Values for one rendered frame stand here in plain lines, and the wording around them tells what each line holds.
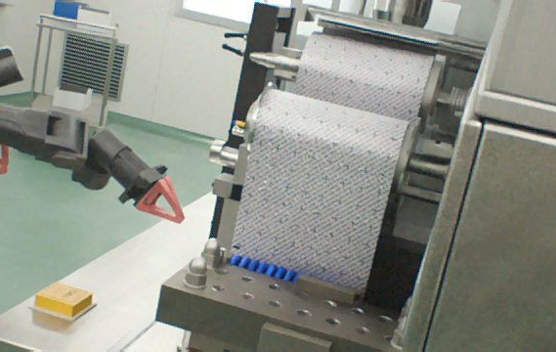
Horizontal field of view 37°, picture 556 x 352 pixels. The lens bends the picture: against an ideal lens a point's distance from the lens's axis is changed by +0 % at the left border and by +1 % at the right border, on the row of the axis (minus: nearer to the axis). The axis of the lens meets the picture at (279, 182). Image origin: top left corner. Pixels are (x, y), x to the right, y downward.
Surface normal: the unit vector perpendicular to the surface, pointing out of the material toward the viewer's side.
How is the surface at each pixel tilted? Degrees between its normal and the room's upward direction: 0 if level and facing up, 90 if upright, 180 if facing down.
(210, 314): 90
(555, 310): 90
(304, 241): 90
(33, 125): 43
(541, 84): 90
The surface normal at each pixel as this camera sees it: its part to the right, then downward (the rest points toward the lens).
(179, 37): -0.25, 0.18
